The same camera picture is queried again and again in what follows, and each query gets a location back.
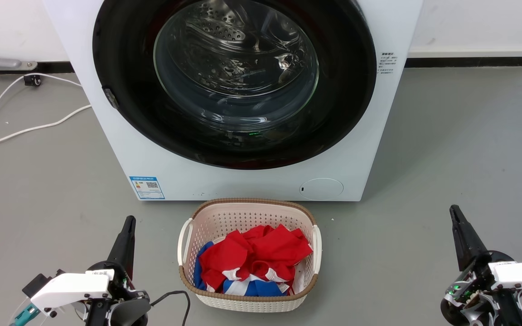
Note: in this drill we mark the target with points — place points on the gray metal bolt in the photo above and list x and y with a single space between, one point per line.
110 98

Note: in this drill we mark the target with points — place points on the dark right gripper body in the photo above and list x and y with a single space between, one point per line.
478 299

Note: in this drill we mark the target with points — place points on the small black caster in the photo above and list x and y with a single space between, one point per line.
32 80

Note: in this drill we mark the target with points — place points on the round white filter cover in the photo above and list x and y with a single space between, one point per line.
322 188

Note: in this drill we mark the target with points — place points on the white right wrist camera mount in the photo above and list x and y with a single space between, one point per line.
521 274

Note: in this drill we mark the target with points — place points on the black round glass washer door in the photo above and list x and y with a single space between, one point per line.
120 50

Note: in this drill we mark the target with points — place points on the blue energy label sticker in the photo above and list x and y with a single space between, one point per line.
147 188

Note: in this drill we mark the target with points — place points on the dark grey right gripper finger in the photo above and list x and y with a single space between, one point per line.
467 240

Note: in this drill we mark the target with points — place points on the small printed text sticker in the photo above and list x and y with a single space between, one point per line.
387 62

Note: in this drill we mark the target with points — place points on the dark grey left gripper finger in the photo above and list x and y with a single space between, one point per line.
124 246

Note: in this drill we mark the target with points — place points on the white front-load washing machine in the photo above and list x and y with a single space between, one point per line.
120 149

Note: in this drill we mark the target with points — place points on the cream plastic laundry basket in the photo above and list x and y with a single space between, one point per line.
243 213

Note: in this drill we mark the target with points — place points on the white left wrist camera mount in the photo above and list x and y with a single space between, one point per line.
70 287

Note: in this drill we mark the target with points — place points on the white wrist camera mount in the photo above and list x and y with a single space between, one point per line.
521 274
70 287

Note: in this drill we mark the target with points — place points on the steel washer drum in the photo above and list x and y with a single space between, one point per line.
224 50

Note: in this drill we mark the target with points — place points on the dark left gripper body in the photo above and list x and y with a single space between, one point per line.
125 308

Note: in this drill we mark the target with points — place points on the blue garment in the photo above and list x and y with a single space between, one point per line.
256 289

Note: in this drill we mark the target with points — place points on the red garment with white trim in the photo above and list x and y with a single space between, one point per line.
265 249

